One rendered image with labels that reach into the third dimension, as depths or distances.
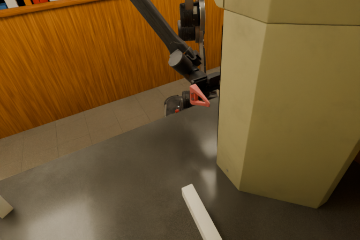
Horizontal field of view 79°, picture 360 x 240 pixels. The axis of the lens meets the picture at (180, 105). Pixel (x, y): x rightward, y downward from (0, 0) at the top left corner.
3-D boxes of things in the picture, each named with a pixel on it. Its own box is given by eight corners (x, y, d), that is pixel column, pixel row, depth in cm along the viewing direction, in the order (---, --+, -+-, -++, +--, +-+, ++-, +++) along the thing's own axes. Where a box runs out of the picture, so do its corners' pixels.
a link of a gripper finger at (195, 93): (224, 89, 62) (205, 75, 68) (202, 97, 59) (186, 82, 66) (223, 108, 66) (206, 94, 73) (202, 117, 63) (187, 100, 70)
